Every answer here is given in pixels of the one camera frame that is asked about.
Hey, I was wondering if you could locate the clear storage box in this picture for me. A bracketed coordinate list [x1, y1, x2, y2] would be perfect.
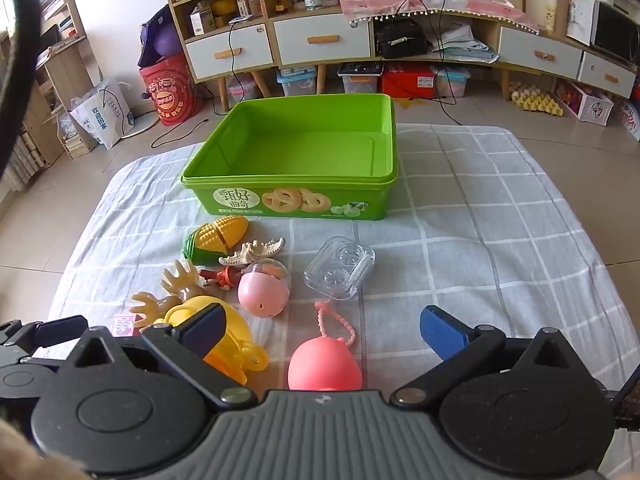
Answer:
[227, 77, 261, 106]

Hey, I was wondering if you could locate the low wooden cabinet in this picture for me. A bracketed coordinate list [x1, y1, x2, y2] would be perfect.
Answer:
[267, 7, 640, 103]

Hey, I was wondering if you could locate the dark brown object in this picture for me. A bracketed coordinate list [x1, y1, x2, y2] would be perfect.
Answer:
[607, 375, 640, 431]

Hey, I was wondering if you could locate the black bag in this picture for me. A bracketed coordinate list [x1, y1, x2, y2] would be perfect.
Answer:
[374, 19, 429, 59]

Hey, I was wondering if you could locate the beige toy starfish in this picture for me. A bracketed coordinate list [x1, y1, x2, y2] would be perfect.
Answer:
[218, 237, 286, 267]

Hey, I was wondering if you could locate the pink capsule egg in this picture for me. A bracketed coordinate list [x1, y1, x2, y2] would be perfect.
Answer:
[237, 258, 292, 318]

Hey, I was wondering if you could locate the pink fringed cloth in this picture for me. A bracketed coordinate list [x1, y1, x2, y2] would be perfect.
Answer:
[339, 0, 541, 36]

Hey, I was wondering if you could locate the beige toy antler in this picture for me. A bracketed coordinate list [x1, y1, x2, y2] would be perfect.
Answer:
[129, 290, 173, 333]
[161, 259, 211, 306]

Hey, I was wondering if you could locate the black-lidded storage box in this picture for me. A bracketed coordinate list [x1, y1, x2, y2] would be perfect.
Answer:
[338, 62, 383, 95]

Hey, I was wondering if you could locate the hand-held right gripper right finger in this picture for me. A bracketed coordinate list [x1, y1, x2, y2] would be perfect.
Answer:
[390, 305, 581, 408]

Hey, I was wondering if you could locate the white blue carton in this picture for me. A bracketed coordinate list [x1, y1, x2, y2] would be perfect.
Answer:
[615, 100, 640, 141]

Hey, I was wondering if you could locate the yellow toy pot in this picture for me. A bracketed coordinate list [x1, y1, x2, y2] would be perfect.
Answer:
[164, 295, 269, 386]

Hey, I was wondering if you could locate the pink silicone pouch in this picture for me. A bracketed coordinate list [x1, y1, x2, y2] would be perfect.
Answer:
[287, 301, 362, 392]

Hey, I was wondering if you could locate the white radiator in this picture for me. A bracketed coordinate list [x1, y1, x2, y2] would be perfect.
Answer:
[10, 130, 41, 191]

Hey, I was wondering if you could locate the black strap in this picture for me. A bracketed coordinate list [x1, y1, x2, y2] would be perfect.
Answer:
[0, 0, 43, 176]

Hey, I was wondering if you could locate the toy corn cob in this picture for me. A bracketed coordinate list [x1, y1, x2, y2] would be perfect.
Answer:
[181, 216, 249, 264]

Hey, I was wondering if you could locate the white drawing sheet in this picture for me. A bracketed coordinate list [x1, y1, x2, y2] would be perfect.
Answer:
[566, 0, 596, 46]

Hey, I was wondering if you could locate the white red printed carton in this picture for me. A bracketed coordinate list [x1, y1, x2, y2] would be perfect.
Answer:
[554, 80, 615, 127]

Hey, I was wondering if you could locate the white round floor base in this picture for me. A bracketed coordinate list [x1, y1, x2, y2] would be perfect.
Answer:
[122, 110, 158, 136]

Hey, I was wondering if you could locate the white drawer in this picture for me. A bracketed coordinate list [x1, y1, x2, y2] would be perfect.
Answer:
[274, 19, 372, 66]
[185, 24, 275, 81]
[577, 52, 637, 100]
[499, 26, 583, 80]

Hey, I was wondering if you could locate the red flat carton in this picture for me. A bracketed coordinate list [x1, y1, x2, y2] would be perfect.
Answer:
[381, 64, 435, 98]

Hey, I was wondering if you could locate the pile of folded papers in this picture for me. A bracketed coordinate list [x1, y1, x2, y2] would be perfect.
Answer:
[430, 24, 498, 63]

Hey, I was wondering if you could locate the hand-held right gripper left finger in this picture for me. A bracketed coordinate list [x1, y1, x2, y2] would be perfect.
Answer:
[59, 304, 258, 408]

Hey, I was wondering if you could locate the black microwave oven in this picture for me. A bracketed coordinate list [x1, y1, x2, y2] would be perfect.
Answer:
[590, 0, 640, 67]

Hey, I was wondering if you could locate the yellow egg tray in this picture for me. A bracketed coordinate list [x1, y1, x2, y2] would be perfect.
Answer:
[509, 82, 563, 115]

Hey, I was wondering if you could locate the small blue-lidded storage box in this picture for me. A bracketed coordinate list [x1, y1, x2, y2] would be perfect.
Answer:
[435, 66, 472, 98]

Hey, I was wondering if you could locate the wooden bookshelf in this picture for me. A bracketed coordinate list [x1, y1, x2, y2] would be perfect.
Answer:
[20, 0, 98, 161]

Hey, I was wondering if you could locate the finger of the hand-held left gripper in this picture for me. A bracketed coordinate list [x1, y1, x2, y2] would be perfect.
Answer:
[0, 365, 60, 403]
[0, 315, 91, 364]

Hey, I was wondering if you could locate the green plastic box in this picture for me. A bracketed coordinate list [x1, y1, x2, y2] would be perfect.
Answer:
[180, 92, 399, 222]

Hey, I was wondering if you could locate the small pink card packet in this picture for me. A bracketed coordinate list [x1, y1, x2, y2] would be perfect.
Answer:
[111, 314, 141, 338]

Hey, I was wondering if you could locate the small red figurine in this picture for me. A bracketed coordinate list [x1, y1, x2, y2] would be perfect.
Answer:
[198, 266, 243, 291]

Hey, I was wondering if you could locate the clear plastic case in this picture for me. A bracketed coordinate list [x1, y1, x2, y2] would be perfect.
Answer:
[304, 241, 376, 301]

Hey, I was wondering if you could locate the white shopping bag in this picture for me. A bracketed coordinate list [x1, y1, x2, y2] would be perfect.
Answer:
[68, 77, 137, 150]

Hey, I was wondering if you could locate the red printed bucket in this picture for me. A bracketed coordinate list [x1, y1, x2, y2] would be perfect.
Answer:
[139, 52, 203, 127]

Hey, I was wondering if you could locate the black floor cable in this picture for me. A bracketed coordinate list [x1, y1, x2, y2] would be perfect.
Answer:
[150, 20, 261, 148]

